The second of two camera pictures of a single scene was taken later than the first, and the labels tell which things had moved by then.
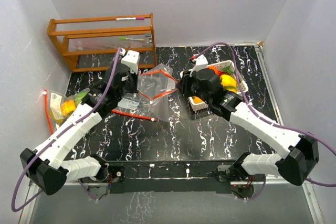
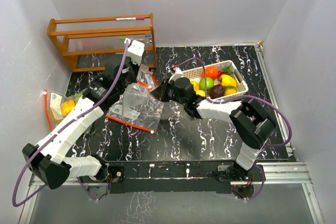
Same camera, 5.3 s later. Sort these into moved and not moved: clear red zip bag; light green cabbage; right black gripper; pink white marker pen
Moved: right black gripper
Not moved: pink white marker pen; clear red zip bag; light green cabbage
